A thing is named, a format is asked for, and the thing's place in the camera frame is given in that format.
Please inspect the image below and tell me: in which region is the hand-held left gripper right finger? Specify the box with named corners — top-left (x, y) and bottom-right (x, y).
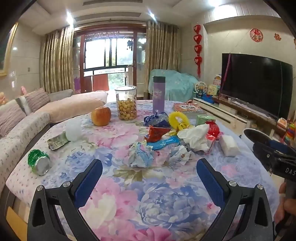
top-left (196, 158), bottom-right (274, 241)

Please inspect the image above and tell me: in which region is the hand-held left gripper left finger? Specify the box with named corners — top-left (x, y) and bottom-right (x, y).
top-left (27, 159), bottom-right (103, 241)

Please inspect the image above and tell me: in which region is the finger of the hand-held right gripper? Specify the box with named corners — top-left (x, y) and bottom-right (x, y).
top-left (265, 139), bottom-right (294, 152)
top-left (253, 142), bottom-right (279, 172)

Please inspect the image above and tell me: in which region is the white trash bin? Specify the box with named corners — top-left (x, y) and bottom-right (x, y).
top-left (242, 128), bottom-right (273, 151)

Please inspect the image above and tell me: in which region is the white tissue pack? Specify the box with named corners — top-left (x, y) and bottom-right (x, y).
top-left (218, 135), bottom-right (239, 157)

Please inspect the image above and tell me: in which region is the white wrapper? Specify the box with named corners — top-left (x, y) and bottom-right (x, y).
top-left (170, 145), bottom-right (192, 166)

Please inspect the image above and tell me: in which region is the white tissue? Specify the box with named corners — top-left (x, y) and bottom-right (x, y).
top-left (177, 124), bottom-right (210, 152)

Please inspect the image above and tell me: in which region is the red snack bag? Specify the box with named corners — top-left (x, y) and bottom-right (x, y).
top-left (205, 120), bottom-right (223, 142)

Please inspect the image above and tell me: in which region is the crushed green can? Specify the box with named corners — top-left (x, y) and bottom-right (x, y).
top-left (28, 149), bottom-right (51, 176)

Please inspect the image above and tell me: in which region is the blue white paper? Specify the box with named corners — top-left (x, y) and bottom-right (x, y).
top-left (128, 142), bottom-right (154, 168)

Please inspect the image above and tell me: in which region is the yellow snack wrapper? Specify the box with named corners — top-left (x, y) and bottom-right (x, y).
top-left (170, 120), bottom-right (196, 136)

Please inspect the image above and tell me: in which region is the red and blue snack wrapper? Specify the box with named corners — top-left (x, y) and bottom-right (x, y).
top-left (144, 125), bottom-right (171, 143)

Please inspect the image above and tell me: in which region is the yellow foam fruit net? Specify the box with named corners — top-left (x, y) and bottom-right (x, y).
top-left (168, 111), bottom-right (187, 127)

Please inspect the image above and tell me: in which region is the person's right hand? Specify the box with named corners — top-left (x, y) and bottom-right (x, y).
top-left (275, 183), bottom-right (296, 224)

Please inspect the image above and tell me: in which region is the floral tablecloth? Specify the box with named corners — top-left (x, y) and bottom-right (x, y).
top-left (6, 100), bottom-right (281, 241)

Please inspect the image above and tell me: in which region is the white TV cabinet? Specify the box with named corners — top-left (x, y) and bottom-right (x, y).
top-left (193, 97), bottom-right (287, 139)

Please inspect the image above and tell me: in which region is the black television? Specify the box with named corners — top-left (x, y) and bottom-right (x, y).
top-left (221, 53), bottom-right (294, 121)

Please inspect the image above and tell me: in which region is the green milk carton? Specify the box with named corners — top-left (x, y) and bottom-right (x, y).
top-left (196, 115), bottom-right (216, 127)

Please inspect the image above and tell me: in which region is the red yellow apple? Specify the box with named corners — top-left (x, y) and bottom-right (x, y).
top-left (91, 106), bottom-right (112, 127)

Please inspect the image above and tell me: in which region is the colourful picture book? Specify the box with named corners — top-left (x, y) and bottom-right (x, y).
top-left (173, 103), bottom-right (207, 114)

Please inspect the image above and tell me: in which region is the pink sofa blanket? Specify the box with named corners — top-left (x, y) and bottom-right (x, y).
top-left (35, 91), bottom-right (108, 124)

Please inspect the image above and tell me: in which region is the blue plastic toy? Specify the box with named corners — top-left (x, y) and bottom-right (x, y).
top-left (202, 93), bottom-right (215, 104)

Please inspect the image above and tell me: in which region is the sofa with floral cover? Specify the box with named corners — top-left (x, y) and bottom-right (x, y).
top-left (0, 89), bottom-right (108, 202)

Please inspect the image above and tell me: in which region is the green yellow toy house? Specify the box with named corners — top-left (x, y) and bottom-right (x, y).
top-left (208, 84), bottom-right (220, 96)

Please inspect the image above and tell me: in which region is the clear snack jar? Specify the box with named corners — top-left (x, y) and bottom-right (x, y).
top-left (115, 85), bottom-right (138, 121)

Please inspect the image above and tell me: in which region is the ferris wheel toy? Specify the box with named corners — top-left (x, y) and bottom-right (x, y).
top-left (194, 82), bottom-right (208, 99)

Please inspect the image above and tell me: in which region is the striped pink pillow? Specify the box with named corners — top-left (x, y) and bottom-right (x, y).
top-left (0, 100), bottom-right (27, 137)
top-left (24, 88), bottom-right (51, 113)

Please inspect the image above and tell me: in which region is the purple thermos bottle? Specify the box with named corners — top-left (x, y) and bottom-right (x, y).
top-left (152, 75), bottom-right (166, 114)

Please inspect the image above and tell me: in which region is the red hanging cloth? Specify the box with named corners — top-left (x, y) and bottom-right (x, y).
top-left (83, 74), bottom-right (110, 92)

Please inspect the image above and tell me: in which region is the teal covered furniture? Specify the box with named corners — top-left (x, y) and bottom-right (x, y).
top-left (148, 69), bottom-right (199, 101)

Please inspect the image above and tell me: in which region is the beige patterned curtain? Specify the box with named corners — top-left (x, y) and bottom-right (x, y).
top-left (39, 25), bottom-right (75, 94)
top-left (146, 20), bottom-right (181, 72)

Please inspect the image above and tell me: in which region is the red hanging heart decoration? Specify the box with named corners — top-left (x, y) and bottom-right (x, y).
top-left (194, 24), bottom-right (203, 78)

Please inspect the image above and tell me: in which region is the wooden balcony door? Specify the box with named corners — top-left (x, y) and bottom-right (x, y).
top-left (73, 23), bottom-right (147, 93)

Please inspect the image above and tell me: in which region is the gold framed painting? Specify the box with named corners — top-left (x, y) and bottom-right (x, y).
top-left (0, 22), bottom-right (19, 76)

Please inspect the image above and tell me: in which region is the ceiling air vent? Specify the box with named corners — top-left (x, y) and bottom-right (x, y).
top-left (83, 0), bottom-right (143, 6)

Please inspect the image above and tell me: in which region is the stacking ring toy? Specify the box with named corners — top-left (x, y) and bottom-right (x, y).
top-left (285, 123), bottom-right (296, 145)

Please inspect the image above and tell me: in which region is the round red wall sticker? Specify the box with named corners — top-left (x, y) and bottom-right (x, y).
top-left (250, 28), bottom-right (263, 42)

